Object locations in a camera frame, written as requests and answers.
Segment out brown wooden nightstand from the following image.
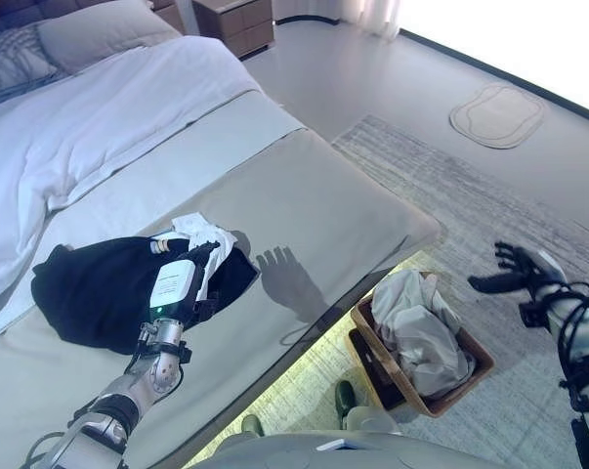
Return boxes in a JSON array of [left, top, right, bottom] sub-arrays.
[[190, 0, 275, 61]]

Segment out beige oval floor mat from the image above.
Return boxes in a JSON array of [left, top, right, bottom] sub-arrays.
[[448, 82, 548, 150]]

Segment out black white robot left hand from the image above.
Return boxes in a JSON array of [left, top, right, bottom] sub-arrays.
[[148, 240, 223, 322]]

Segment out brown upholstered headboard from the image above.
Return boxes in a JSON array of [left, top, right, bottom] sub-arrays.
[[0, 0, 186, 36]]

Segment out grey striped rug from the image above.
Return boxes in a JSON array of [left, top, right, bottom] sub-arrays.
[[215, 114, 589, 469]]

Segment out silver robot left leg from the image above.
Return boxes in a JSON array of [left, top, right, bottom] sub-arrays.
[[239, 413, 266, 439]]

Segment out black garment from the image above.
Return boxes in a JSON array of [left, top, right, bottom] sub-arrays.
[[29, 234, 261, 357]]

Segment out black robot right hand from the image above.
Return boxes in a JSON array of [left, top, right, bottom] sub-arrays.
[[467, 240, 568, 300]]

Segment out bed with beige sheet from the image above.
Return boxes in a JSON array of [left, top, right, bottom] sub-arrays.
[[0, 0, 446, 469]]

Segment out white duvet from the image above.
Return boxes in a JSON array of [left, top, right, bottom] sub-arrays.
[[0, 34, 264, 314]]

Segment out grey patterned pillow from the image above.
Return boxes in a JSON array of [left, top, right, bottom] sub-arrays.
[[0, 21, 68, 111]]

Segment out beige pillow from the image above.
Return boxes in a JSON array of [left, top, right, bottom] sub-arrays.
[[36, 0, 183, 74]]

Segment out white shirt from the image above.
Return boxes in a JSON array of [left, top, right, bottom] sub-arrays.
[[370, 267, 476, 397]]

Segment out brown woven laundry basket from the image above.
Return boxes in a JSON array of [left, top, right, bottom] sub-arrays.
[[350, 271, 496, 419]]

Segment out silver robot leg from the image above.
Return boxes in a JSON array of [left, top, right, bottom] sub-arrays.
[[239, 413, 266, 439], [333, 379, 405, 437]]

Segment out grey robot torso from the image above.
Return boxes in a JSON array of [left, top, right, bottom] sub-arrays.
[[186, 430, 520, 469]]

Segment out silver robot right leg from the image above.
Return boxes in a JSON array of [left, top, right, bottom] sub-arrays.
[[333, 379, 405, 437]]

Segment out small white cloth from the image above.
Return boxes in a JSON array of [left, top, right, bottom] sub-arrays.
[[170, 210, 239, 299]]

